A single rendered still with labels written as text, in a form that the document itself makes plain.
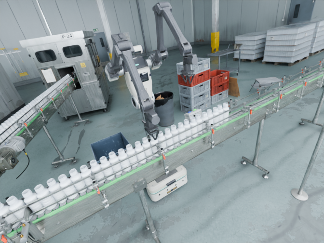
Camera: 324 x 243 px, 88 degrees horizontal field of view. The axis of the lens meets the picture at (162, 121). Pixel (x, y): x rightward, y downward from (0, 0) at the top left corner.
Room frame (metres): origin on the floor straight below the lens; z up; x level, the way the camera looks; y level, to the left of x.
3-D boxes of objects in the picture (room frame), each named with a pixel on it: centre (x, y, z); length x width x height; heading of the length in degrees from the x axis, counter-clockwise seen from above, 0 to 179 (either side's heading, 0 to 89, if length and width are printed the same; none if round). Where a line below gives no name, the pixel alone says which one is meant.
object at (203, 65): (3.58, -0.84, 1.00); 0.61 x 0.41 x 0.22; 123
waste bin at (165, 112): (3.16, -0.09, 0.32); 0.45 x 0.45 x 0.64
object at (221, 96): (3.97, -1.43, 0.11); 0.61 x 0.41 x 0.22; 118
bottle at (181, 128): (1.08, -0.13, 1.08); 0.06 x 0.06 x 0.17
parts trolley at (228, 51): (5.57, -2.33, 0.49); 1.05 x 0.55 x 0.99; 115
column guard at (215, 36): (10.62, -3.87, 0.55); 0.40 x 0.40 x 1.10; 25
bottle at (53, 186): (0.71, 0.67, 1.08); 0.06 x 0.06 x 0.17
